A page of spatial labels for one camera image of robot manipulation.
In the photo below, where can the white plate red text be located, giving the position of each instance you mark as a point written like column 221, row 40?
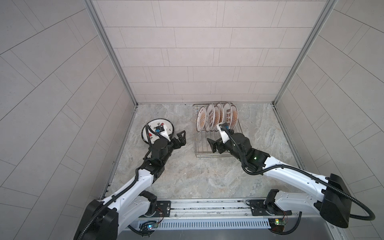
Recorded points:
column 227, row 113

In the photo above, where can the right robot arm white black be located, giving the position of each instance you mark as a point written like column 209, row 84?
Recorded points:
column 325, row 196

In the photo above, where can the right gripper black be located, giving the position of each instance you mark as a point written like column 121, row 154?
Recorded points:
column 218, row 146

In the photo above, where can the white plate orange rear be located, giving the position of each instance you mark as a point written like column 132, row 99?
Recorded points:
column 234, row 115

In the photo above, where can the circuit board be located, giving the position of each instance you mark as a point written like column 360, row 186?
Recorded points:
column 149, row 226
column 277, row 225

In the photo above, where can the white plate orange sunburst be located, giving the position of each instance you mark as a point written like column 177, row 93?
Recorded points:
column 201, row 119

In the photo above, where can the left circuit board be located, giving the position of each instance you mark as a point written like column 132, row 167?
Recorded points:
column 149, row 226

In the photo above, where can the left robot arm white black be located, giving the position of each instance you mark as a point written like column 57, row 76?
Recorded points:
column 107, row 218

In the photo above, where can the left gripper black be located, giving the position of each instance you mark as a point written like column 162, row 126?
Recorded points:
column 177, row 141

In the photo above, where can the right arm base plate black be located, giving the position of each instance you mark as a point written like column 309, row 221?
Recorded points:
column 260, row 208

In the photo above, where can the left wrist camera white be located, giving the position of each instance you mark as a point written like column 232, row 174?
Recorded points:
column 162, row 132

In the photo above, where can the aluminium mounting rail frame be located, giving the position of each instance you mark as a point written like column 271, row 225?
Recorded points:
column 218, row 214

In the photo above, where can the white plate red centre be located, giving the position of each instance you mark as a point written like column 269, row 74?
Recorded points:
column 217, row 116

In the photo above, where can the right circuit board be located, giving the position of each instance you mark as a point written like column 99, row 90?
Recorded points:
column 277, row 225

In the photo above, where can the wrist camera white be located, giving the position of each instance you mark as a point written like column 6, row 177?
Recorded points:
column 224, row 133
column 162, row 132

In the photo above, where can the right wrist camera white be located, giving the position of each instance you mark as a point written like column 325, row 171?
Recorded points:
column 224, row 133

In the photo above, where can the white plate red pattern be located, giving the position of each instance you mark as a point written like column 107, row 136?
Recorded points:
column 210, row 115

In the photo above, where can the white blue-rim watermelon plate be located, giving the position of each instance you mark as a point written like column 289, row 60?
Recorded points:
column 148, row 131

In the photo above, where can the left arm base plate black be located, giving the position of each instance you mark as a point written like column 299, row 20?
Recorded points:
column 159, row 209

